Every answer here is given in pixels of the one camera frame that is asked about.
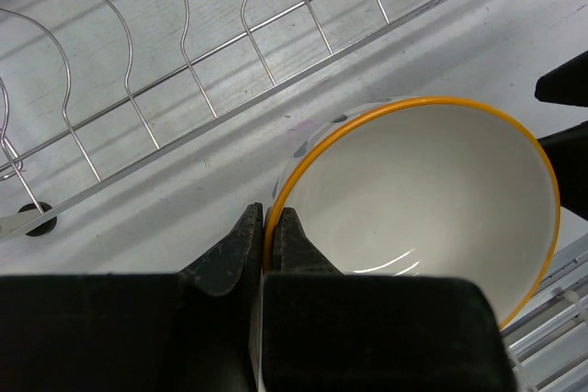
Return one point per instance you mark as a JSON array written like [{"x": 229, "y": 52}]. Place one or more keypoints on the stainless steel dish rack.
[{"x": 94, "y": 90}]

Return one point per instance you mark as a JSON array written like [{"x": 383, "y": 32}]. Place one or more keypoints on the orange rimmed spotted bowl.
[{"x": 430, "y": 185}]

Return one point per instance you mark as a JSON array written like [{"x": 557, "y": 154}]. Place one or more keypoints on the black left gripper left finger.
[{"x": 182, "y": 331}]

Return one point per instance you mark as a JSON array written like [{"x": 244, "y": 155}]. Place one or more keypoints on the aluminium frame rail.
[{"x": 547, "y": 341}]

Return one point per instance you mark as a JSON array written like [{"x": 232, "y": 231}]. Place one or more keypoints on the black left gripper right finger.
[{"x": 326, "y": 331}]

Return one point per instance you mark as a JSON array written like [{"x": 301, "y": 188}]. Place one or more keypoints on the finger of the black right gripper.
[
  {"x": 567, "y": 151},
  {"x": 565, "y": 85}
]

